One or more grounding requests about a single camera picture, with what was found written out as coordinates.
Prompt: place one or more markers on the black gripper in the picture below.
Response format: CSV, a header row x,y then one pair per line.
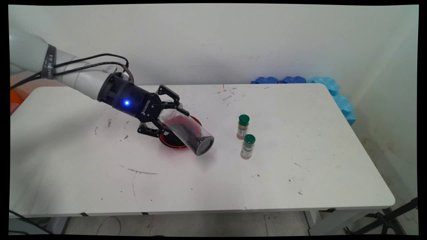
x,y
130,96

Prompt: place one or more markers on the black seeds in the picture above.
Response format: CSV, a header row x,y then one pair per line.
x,y
186,131

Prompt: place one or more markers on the clear plastic jar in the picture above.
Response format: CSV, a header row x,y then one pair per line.
x,y
200,146

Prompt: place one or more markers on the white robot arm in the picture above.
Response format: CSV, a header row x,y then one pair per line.
x,y
76,78

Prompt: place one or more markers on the red bowl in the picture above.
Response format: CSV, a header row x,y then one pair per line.
x,y
170,144

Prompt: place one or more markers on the green-capped spice bottle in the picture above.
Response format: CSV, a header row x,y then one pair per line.
x,y
243,128
247,148

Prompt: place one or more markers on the orange box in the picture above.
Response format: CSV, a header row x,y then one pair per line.
x,y
15,97

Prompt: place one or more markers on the pink box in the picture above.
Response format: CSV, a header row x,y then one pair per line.
x,y
14,109

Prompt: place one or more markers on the white table leg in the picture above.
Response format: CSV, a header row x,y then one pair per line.
x,y
60,225

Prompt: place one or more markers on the light blue foam mat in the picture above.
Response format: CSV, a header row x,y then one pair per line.
x,y
343,106

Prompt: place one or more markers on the black tripod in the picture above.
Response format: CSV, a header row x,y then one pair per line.
x,y
387,218

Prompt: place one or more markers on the white table frame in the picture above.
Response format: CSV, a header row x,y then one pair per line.
x,y
333,221

